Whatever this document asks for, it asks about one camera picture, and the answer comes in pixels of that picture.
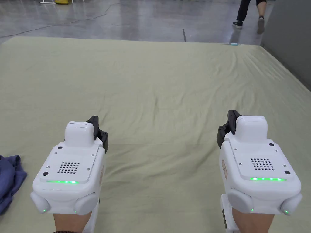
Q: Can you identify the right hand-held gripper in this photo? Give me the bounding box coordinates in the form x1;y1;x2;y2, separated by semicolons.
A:
217;110;303;231

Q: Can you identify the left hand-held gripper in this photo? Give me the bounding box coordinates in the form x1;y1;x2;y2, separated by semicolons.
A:
30;116;109;233

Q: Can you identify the person's left hand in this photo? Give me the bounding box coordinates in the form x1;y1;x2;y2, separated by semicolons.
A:
53;212;92;233

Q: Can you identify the person's right hand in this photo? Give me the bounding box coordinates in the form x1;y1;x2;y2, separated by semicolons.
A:
233;211;273;233

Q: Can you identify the dark blue garment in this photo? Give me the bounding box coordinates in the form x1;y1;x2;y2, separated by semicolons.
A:
0;154;28;215

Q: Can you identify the black floor cable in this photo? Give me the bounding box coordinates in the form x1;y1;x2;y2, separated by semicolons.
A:
0;3;121;38

